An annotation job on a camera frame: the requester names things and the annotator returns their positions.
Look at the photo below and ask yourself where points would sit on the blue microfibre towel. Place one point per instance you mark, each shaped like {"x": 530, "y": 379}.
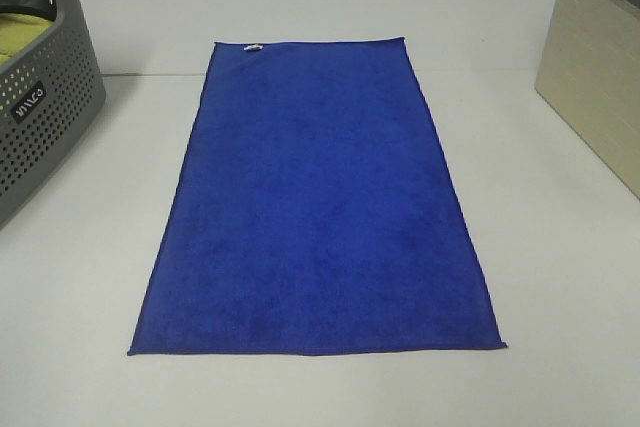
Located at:
{"x": 314, "y": 214}

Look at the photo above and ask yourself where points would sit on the grey perforated plastic basket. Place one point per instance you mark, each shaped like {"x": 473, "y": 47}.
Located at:
{"x": 50, "y": 93}

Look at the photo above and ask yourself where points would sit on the beige storage bin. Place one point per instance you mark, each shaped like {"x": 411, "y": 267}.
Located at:
{"x": 589, "y": 74}

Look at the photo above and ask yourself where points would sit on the yellow-green towel in basket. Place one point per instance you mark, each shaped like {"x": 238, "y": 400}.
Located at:
{"x": 18, "y": 31}

